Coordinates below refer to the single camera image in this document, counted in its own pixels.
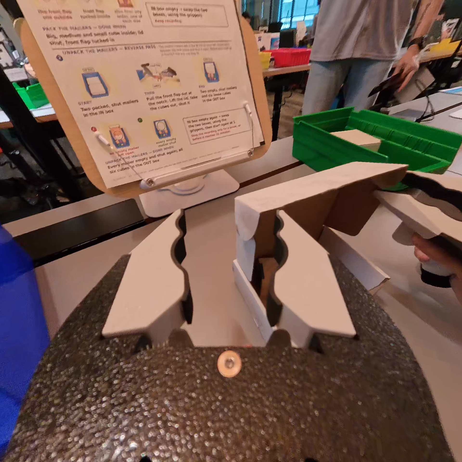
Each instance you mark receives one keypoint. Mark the white cardboard mailer box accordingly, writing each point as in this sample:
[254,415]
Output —
[306,191]
[357,139]

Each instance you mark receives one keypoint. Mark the red plastic bin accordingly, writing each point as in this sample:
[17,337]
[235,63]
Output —
[292,57]

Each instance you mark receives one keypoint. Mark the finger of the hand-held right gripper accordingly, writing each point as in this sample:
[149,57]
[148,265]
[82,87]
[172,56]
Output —
[444,182]
[415,213]

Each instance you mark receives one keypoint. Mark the wooden workbench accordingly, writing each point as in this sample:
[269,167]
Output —
[285,70]

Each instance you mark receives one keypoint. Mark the person's right hand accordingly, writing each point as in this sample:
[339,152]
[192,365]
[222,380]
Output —
[444,258]

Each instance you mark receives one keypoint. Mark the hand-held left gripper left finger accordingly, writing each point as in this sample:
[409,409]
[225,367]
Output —
[148,288]

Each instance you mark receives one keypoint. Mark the white stand base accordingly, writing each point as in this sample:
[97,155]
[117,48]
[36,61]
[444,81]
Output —
[216,195]

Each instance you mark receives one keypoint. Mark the printed instruction sheet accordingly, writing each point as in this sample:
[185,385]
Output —
[144,90]

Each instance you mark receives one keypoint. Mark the small green storage bin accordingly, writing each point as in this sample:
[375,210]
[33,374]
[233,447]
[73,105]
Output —
[32,95]

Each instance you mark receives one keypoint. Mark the yellow plastic bin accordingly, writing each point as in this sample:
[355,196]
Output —
[265,60]

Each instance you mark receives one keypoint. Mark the metal page holder clip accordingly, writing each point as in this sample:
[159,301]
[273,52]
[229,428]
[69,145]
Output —
[101,139]
[249,112]

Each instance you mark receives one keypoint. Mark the instruction sheet on wooden stand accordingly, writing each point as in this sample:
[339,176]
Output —
[265,90]

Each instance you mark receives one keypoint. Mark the green plastic bin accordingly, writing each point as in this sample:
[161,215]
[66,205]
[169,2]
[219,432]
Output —
[317,144]

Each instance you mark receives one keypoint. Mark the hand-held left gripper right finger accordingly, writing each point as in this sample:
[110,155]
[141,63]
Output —
[314,288]

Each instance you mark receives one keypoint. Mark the blue plastic bin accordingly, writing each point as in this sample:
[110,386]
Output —
[18,325]

